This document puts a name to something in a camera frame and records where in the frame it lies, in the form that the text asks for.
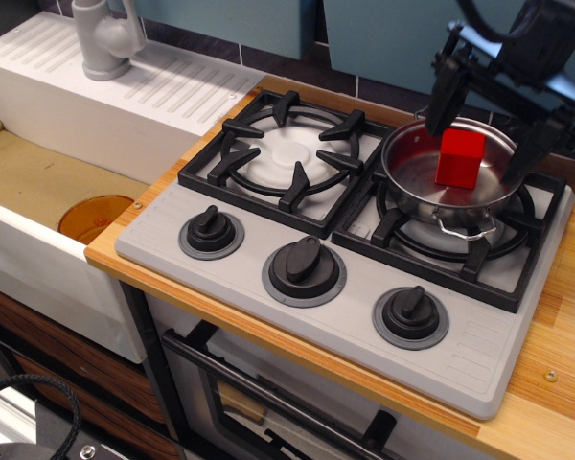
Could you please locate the black left stove knob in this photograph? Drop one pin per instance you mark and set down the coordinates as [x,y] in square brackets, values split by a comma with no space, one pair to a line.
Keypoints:
[211,235]

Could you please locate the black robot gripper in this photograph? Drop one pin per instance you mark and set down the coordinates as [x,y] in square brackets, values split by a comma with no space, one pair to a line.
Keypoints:
[534,54]

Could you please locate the black stove knob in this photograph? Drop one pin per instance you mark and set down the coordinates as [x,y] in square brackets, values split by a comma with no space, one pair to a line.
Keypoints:
[304,274]
[410,318]
[211,235]

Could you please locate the black left burner grate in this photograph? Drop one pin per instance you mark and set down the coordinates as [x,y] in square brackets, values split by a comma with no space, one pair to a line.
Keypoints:
[288,161]

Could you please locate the white toy sink unit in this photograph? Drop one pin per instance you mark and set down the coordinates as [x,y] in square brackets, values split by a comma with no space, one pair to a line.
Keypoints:
[65,138]

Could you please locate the wooden drawer fronts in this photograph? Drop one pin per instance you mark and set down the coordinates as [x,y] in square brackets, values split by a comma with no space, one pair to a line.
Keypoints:
[116,397]

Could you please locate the small stainless steel pan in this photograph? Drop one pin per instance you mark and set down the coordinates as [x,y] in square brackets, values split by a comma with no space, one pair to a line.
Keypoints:
[409,157]

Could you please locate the black burner grate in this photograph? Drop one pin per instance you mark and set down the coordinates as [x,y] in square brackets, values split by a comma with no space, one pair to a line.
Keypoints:
[495,270]
[288,161]

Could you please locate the black right burner grate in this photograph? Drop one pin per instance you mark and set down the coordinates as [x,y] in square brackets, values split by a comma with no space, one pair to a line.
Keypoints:
[495,270]

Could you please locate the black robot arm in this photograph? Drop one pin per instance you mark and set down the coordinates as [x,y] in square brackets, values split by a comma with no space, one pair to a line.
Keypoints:
[530,11]

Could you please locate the oven door with handle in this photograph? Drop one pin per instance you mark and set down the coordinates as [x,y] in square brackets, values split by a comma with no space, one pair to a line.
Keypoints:
[257,405]

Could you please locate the red wooden cube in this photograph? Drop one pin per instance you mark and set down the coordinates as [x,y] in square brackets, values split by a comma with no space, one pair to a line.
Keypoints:
[460,156]

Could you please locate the black right stove knob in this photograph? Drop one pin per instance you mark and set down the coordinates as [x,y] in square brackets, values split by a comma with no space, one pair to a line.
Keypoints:
[410,318]

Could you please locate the black middle stove knob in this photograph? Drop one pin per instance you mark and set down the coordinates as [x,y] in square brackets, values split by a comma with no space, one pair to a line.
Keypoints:
[304,274]

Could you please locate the grey toy faucet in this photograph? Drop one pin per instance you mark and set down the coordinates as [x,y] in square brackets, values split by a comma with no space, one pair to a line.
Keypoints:
[107,43]

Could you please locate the grey toy stove top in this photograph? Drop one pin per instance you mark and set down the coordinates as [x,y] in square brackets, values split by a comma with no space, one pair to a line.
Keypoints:
[468,370]

